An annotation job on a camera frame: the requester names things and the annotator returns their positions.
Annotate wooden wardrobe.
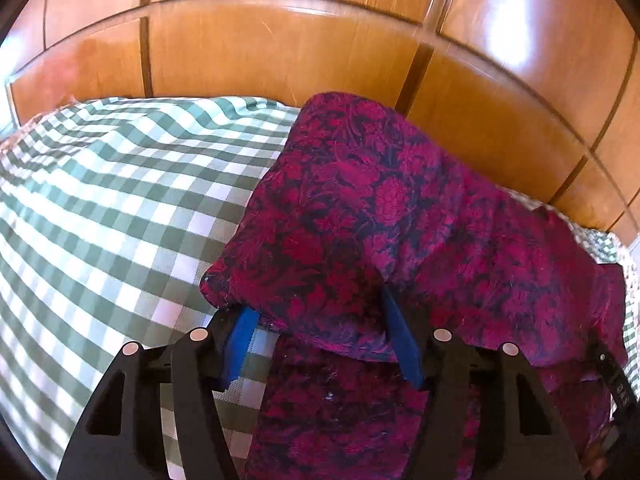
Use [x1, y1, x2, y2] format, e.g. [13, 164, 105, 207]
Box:
[0, 0, 640, 246]

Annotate green white checked blanket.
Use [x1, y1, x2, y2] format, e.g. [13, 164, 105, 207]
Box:
[0, 96, 623, 480]

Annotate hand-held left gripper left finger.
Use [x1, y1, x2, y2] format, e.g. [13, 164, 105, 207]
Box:
[56, 306, 261, 480]

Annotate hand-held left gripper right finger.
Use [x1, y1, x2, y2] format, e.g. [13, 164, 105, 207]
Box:
[380, 285, 586, 480]

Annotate red purple knit sweater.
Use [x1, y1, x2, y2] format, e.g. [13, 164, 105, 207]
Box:
[199, 91, 631, 480]

